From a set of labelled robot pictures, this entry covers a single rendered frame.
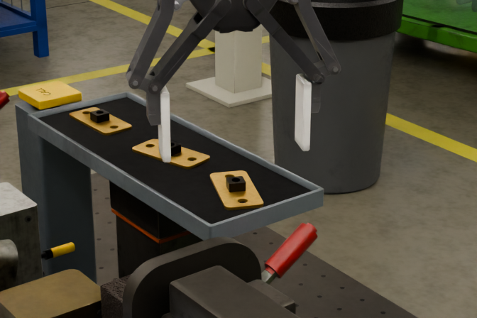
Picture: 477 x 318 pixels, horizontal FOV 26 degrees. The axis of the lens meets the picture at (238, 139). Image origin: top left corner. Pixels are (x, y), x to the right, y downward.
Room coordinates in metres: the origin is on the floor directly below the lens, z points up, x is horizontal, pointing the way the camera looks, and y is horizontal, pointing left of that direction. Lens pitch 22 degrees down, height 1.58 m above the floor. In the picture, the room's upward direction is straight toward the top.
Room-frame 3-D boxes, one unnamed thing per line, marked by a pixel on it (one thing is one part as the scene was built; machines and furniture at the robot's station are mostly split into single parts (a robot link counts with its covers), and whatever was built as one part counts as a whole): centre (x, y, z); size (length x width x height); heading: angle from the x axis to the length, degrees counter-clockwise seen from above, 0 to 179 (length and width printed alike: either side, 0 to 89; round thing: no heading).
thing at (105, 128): (1.12, 0.16, 1.17); 0.08 x 0.04 x 0.01; 39
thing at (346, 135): (3.63, -0.34, 0.36); 0.50 x 0.50 x 0.73
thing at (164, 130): (0.91, 0.07, 1.24); 0.03 x 0.01 x 0.07; 12
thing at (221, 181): (0.93, 0.00, 1.17); 0.08 x 0.04 x 0.01; 12
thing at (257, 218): (1.02, 0.08, 1.16); 0.37 x 0.14 x 0.02; 37
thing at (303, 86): (0.94, -0.06, 1.24); 0.03 x 0.01 x 0.07; 12
